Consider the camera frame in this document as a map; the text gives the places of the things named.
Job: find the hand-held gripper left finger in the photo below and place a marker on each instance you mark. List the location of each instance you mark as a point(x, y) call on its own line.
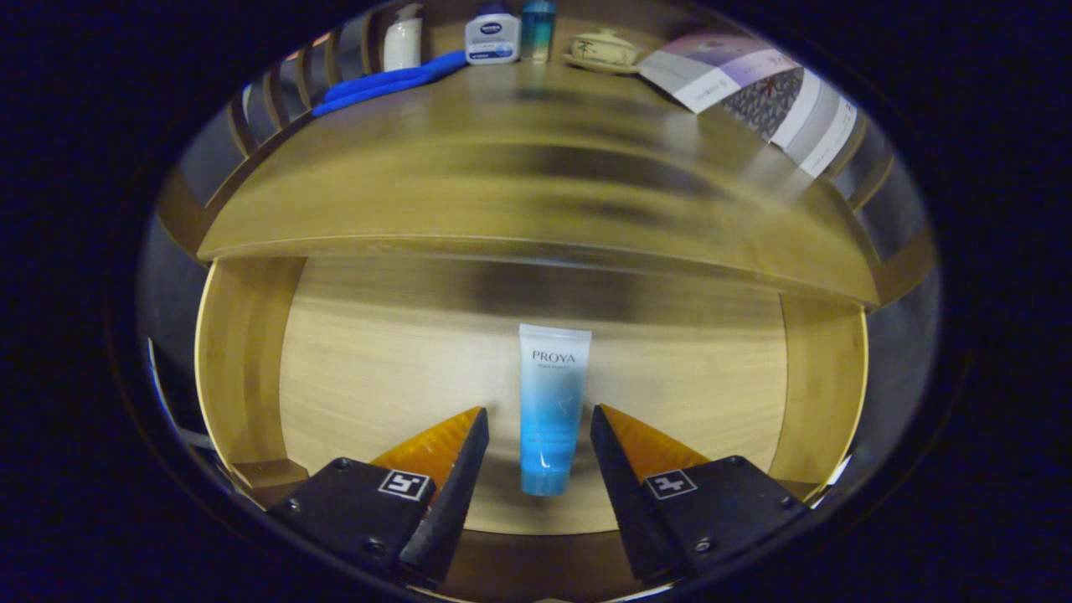
point(456, 502)

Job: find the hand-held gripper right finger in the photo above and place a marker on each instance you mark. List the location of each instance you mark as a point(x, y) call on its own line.
point(624, 502)

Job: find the blue and white tube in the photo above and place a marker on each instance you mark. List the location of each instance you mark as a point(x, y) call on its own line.
point(551, 402)

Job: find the wooden drawer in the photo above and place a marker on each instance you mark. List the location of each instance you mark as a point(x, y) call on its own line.
point(377, 360)

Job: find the wooden countertop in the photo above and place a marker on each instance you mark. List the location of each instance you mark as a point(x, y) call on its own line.
point(502, 167)

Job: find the blue folded cloth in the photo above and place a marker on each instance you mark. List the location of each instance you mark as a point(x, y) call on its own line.
point(385, 82)

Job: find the dark patterned book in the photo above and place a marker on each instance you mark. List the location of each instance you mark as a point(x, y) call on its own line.
point(766, 100)

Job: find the plain white book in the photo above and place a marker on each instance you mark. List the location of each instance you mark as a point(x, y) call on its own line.
point(804, 113)

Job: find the purple and white book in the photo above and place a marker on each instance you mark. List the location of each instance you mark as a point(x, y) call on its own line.
point(712, 67)

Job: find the beige lidded tea cup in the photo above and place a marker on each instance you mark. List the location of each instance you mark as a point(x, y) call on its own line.
point(603, 48)

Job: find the white spray bottle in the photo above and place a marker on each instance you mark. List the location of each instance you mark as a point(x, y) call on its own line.
point(402, 46)

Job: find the white lotion bottle blue cap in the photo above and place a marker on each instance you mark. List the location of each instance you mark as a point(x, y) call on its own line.
point(492, 38)

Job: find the slim teal bottle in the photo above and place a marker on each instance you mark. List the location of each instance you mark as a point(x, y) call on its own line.
point(538, 29)

